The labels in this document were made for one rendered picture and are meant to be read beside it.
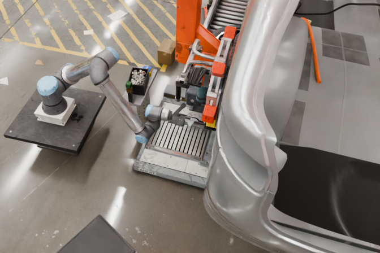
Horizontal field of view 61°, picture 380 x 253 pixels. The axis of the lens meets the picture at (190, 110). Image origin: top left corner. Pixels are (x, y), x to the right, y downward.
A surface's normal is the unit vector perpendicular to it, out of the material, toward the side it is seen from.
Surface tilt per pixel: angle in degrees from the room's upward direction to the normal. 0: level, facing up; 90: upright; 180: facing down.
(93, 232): 0
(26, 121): 0
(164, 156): 0
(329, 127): 22
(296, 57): 27
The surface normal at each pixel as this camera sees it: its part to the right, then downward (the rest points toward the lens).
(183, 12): -0.25, 0.74
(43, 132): 0.05, -0.63
